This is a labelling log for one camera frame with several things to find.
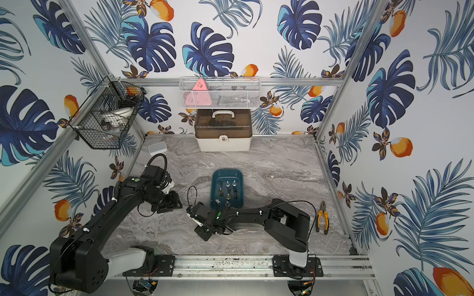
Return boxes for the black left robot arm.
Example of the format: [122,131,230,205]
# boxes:
[48,155,183,294]

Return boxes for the yellow handled pliers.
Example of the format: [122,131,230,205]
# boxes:
[316,201,330,235]

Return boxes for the pink triangle sign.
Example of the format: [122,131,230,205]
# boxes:
[184,78,212,107]

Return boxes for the small white box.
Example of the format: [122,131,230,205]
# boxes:
[148,141,167,156]

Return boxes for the brown lid white toolbox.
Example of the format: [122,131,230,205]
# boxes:
[195,109,253,152]

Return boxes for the white bowl in basket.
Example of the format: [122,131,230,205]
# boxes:
[103,107,133,124]

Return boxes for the black wire basket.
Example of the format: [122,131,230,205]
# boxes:
[68,76,146,150]

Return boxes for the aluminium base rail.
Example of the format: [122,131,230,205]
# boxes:
[108,255,375,281]

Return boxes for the teal plastic storage box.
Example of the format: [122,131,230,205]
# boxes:
[209,168,244,209]

